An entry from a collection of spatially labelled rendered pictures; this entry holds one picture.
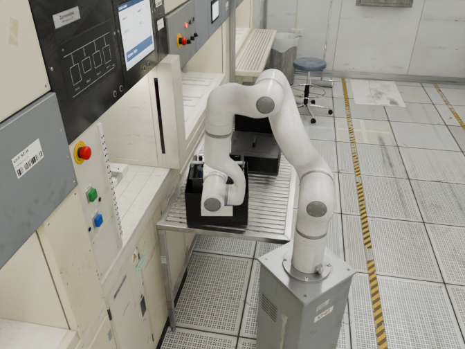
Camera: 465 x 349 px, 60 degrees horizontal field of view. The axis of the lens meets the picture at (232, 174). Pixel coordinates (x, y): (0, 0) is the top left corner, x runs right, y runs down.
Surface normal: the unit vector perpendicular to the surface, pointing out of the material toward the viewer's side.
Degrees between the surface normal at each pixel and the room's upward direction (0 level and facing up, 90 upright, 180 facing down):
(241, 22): 90
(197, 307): 0
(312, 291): 0
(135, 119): 90
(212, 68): 90
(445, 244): 0
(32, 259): 90
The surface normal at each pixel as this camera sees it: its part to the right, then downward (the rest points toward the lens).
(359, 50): -0.18, 0.53
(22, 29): 0.98, 0.10
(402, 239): 0.00, -0.84
